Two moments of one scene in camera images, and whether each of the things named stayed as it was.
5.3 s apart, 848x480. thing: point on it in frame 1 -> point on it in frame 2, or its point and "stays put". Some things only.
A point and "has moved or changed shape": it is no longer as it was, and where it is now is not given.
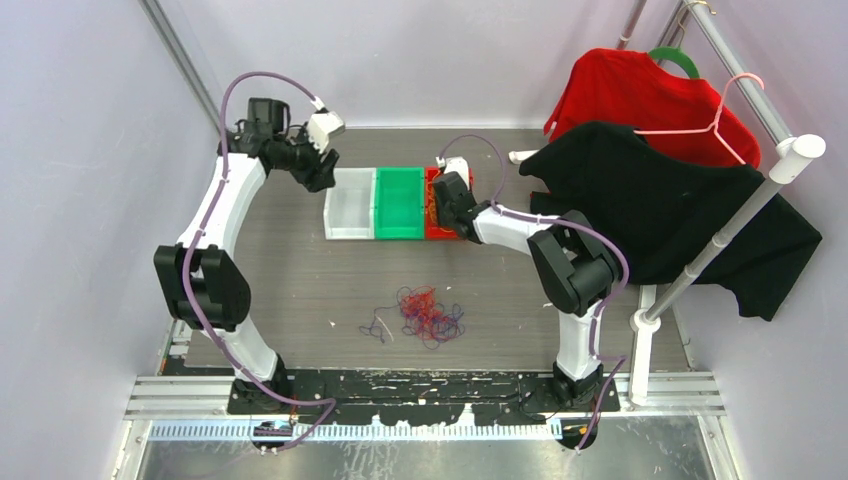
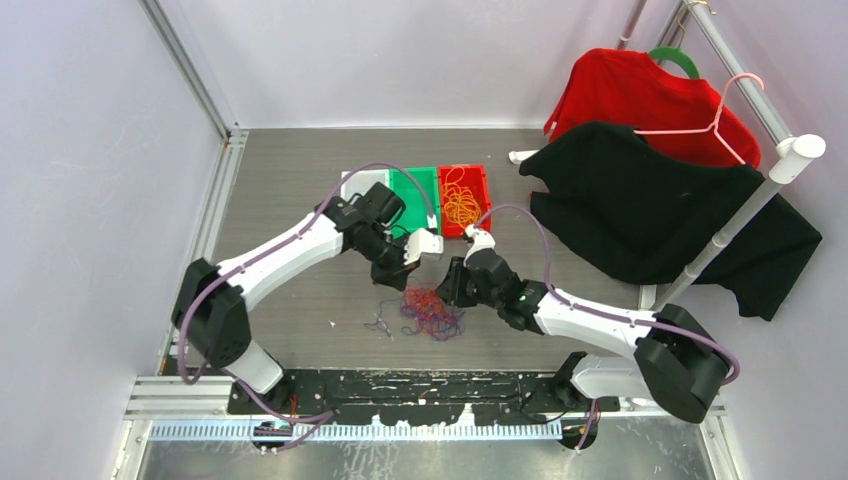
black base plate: [519, 395] stays put
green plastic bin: [399, 207] stays put
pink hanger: [716, 123] stays put
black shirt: [667, 207] stays put
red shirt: [657, 99] stays put
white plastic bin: [350, 204] has moved or changed shape
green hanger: [679, 56] stays put
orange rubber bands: [428, 211] has moved or changed shape
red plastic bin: [434, 229] has moved or changed shape
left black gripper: [319, 174] -> [386, 278]
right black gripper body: [444, 213] -> [476, 294]
